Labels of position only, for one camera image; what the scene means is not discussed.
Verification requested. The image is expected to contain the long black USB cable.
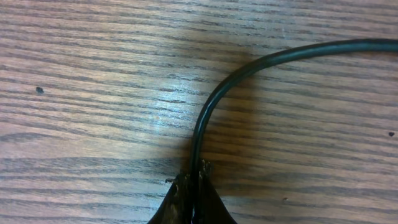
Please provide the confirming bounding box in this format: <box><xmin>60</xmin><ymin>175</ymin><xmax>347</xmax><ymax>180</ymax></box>
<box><xmin>188</xmin><ymin>37</ymin><xmax>398</xmax><ymax>224</ymax></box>

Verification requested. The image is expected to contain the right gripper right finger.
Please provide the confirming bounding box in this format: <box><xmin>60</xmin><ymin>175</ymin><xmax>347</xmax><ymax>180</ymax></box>
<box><xmin>194</xmin><ymin>160</ymin><xmax>237</xmax><ymax>224</ymax></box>

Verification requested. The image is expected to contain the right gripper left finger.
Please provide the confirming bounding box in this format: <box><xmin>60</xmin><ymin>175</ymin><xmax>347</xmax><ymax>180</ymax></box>
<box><xmin>148</xmin><ymin>173</ymin><xmax>193</xmax><ymax>224</ymax></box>

